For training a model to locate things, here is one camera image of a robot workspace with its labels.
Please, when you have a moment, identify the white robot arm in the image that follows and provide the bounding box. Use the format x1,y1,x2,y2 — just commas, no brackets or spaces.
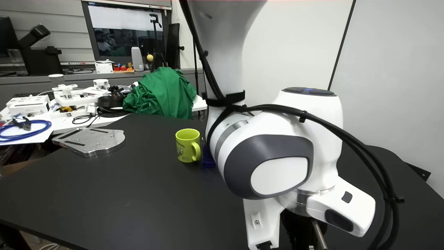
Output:
179,0,376,250

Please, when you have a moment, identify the yellow-green mug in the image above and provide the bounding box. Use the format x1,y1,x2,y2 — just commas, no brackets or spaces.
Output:
175,128,201,165

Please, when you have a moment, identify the blue drink can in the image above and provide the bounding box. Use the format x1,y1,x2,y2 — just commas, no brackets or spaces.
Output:
202,152,215,169

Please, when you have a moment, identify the green cloth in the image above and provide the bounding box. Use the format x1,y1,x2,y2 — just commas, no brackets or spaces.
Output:
122,67,197,120

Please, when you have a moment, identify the black bag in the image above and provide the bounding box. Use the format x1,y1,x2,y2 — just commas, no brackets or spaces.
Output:
97,87,126,117

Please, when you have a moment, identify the dark monitor screen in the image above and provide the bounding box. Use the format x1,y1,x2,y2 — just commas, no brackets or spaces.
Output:
82,0,168,65

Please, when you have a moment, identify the white side table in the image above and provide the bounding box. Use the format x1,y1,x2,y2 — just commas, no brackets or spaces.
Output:
0,80,205,146

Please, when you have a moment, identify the black cable bundle on arm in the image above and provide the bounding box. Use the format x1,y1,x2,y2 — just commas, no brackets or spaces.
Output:
179,0,401,250

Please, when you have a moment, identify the black coiled cable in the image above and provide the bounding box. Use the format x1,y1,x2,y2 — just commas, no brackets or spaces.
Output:
70,112,100,128

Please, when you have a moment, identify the blue cable loop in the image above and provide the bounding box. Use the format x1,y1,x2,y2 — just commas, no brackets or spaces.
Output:
0,119,52,144

